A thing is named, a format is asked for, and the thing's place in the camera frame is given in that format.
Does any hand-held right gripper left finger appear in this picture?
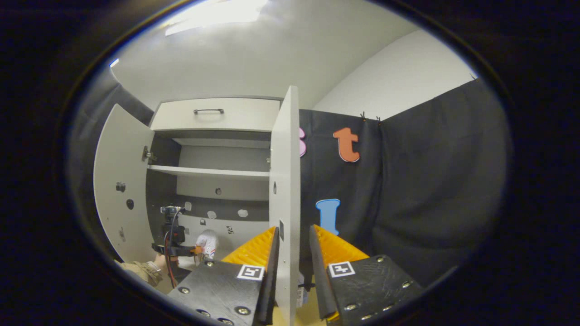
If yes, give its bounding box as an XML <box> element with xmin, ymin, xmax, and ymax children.
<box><xmin>167</xmin><ymin>226</ymin><xmax>280</xmax><ymax>326</ymax></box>

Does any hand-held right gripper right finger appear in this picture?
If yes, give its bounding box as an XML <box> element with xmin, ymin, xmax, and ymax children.
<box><xmin>309</xmin><ymin>224</ymin><xmax>424</xmax><ymax>323</ymax></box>

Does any white shoe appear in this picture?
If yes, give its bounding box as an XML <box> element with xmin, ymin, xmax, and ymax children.
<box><xmin>195</xmin><ymin>230</ymin><xmax>219</xmax><ymax>261</ymax></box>

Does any white cabinet door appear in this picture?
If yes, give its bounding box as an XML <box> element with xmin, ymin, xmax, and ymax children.
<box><xmin>269</xmin><ymin>86</ymin><xmax>300</xmax><ymax>326</ymax></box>
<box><xmin>93</xmin><ymin>104</ymin><xmax>157</xmax><ymax>264</ymax></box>

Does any white shoe cabinet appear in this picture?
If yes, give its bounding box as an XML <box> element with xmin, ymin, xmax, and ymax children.
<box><xmin>93</xmin><ymin>86</ymin><xmax>300</xmax><ymax>326</ymax></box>

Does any white cabinet shelf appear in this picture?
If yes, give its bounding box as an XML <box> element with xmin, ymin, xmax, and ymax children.
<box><xmin>147</xmin><ymin>165</ymin><xmax>271</xmax><ymax>182</ymax></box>

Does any white cabinet drawer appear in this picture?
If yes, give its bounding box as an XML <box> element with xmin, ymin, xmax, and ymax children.
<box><xmin>150</xmin><ymin>98</ymin><xmax>281</xmax><ymax>133</ymax></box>

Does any grey upright box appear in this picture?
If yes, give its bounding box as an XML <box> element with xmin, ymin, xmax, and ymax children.
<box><xmin>297</xmin><ymin>272</ymin><xmax>310</xmax><ymax>308</ymax></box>

